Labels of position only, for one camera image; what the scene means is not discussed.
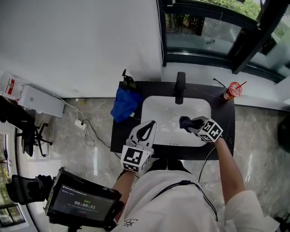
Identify person's white shirt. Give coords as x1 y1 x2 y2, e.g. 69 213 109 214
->
111 170 280 232

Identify black mesh office chair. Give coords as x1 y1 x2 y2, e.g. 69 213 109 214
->
5 174 55 206

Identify person's right forearm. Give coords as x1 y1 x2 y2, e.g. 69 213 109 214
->
214 138 247 206

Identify white box appliance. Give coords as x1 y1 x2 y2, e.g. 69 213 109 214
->
17 84 66 118

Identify black power cable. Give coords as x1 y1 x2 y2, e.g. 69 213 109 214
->
81 119 122 159

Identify white power cable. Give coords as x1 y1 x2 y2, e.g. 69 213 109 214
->
52 94 95 148

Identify black faucet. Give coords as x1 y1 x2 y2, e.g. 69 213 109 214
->
174 72 186 105

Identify red drink cup with straw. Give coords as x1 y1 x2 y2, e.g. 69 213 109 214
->
223 81 247 101

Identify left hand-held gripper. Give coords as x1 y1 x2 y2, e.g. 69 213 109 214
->
120 120 157 174

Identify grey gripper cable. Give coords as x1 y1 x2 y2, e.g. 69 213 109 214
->
198 146 217 184

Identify dark grey cloth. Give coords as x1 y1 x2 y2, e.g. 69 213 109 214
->
179 116 195 134

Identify black eyeglasses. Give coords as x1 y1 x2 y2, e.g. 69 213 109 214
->
212 78 226 88

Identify dark wooden vanity cabinet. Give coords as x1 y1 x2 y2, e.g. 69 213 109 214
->
110 81 236 161

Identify white sink basin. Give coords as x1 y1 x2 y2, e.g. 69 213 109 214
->
140 96 212 147

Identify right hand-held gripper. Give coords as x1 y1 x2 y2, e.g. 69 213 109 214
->
187 116 224 143

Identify white power strip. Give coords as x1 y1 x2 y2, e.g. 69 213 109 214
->
74 119 87 131

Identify dark framed window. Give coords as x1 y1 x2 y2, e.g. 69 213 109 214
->
156 0 290 84
0 133 25 228

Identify black monitor cable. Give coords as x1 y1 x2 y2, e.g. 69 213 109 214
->
150 180 218 222

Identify black chest-mounted monitor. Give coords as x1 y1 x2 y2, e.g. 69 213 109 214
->
44 167 125 228

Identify green soap pump bottle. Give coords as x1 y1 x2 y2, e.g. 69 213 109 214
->
121 69 136 89

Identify blue cloth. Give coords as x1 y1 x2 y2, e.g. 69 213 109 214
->
110 87 143 123

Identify person's left forearm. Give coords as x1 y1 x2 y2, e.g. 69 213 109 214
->
112 170 136 222

